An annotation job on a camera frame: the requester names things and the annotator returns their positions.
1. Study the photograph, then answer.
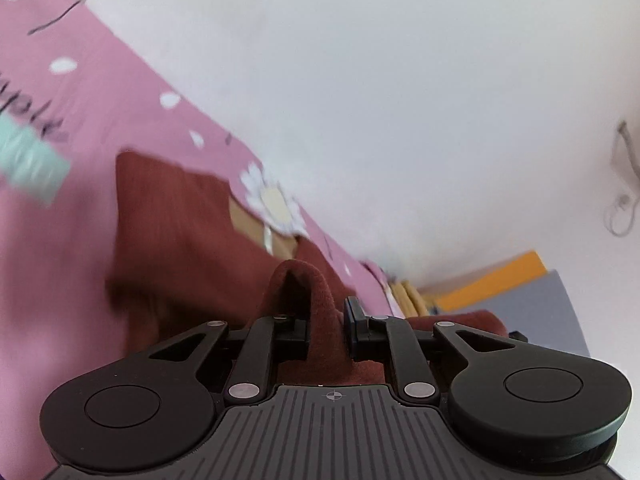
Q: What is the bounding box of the white wall cable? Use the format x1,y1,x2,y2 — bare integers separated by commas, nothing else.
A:
602,119,640,237

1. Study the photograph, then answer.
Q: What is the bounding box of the yellow cloth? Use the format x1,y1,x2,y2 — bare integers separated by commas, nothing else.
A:
389,281,437,319

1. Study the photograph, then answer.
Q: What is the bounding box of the small pink cloth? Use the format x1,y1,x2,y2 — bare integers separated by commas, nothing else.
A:
359,259,393,288

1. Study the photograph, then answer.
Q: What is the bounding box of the orange panel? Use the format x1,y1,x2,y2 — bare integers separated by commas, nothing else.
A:
419,250,549,314

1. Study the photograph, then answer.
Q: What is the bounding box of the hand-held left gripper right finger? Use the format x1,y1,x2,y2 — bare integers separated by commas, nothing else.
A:
344,297,532,405

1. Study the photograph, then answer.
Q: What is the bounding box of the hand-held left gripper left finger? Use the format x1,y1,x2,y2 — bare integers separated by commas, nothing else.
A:
142,285,311,407

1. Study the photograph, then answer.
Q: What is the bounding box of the maroon knit sweater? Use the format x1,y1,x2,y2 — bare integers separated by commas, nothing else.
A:
104,149,509,387

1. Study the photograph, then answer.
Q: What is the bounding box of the grey-blue panel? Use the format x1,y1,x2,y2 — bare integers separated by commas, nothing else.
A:
445,269,592,362

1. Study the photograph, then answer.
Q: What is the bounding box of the pink floral bedsheet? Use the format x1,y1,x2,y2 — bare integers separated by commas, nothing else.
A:
0,0,408,480

